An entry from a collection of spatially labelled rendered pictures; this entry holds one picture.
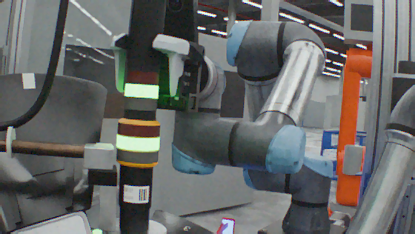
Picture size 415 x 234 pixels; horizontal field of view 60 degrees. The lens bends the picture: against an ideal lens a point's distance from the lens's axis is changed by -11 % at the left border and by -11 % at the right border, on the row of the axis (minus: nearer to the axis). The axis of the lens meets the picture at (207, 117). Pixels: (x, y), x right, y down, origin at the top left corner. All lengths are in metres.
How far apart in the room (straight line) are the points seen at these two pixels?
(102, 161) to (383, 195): 0.51
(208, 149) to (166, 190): 3.75
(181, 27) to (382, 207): 0.47
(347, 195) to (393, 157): 3.59
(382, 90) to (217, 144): 0.76
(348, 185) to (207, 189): 1.65
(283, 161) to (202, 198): 4.17
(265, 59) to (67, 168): 0.61
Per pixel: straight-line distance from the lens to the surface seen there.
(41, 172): 0.46
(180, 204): 4.55
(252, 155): 0.61
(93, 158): 0.40
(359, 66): 4.44
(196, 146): 0.64
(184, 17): 0.52
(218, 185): 4.90
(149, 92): 0.40
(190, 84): 0.51
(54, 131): 0.49
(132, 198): 0.41
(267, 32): 0.94
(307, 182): 1.16
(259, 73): 0.97
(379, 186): 0.75
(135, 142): 0.39
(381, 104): 1.28
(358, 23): 4.40
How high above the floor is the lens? 1.42
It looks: 3 degrees down
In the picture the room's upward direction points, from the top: 5 degrees clockwise
